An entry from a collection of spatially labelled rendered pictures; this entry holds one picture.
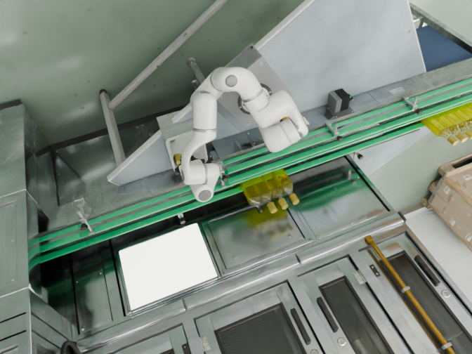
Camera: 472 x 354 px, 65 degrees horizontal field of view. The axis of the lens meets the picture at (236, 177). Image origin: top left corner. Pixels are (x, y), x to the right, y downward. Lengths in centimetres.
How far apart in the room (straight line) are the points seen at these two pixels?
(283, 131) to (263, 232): 63
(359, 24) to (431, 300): 126
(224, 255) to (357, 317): 64
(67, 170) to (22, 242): 82
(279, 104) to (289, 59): 43
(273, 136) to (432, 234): 456
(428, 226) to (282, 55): 445
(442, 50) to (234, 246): 173
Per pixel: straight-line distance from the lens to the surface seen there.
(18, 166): 201
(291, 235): 185
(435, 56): 261
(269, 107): 138
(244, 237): 185
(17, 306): 158
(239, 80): 131
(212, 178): 138
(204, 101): 132
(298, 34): 173
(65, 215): 193
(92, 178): 232
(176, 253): 185
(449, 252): 573
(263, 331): 171
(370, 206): 205
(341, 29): 185
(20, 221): 179
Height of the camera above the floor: 206
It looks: 38 degrees down
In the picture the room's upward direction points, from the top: 153 degrees clockwise
